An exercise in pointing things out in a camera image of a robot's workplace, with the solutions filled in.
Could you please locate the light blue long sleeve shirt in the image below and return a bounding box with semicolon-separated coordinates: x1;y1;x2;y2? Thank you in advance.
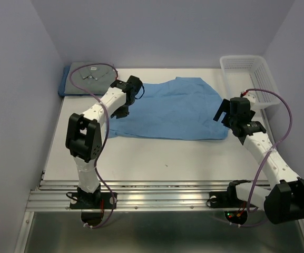
109;77;228;140

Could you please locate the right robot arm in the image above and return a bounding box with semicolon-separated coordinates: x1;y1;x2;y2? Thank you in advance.
207;97;304;225

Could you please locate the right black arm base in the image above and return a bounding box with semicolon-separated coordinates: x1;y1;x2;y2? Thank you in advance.
206;191;249;209

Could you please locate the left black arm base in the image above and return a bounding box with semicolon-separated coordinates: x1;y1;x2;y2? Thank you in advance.
66;192;117;210

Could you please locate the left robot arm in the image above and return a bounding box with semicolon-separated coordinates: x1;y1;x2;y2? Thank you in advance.
65;76;143;208

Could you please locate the folded grey shirt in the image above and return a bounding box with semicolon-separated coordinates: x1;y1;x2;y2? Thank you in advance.
65;62;118;96

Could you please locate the white plastic basket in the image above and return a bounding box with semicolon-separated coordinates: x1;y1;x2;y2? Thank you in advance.
220;55;281;110

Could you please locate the folded dark blue shirt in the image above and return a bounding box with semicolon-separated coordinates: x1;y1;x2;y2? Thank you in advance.
57;65;70;98

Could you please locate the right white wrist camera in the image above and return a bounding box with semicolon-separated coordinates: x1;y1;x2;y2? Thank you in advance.
240;91;257;105

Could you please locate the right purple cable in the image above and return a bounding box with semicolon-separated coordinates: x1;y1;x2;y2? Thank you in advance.
212;88;292;229

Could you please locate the aluminium mounting rail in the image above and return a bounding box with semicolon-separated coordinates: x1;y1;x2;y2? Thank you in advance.
25;171;304;211

